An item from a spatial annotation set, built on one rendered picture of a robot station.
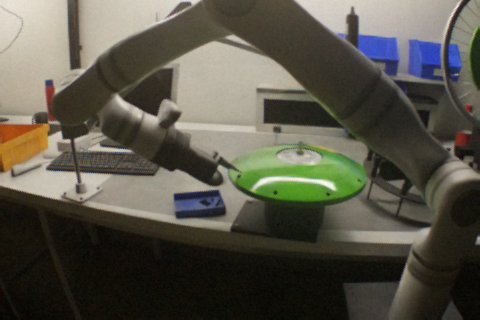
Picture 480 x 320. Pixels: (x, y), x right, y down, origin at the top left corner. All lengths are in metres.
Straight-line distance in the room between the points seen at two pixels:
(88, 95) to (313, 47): 0.33
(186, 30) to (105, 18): 1.50
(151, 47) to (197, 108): 1.27
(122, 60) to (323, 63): 0.27
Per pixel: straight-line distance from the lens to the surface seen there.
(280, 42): 0.37
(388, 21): 1.61
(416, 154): 0.48
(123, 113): 0.53
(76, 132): 0.90
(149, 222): 0.82
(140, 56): 0.45
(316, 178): 0.62
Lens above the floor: 1.33
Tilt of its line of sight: 18 degrees down
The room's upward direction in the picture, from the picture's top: straight up
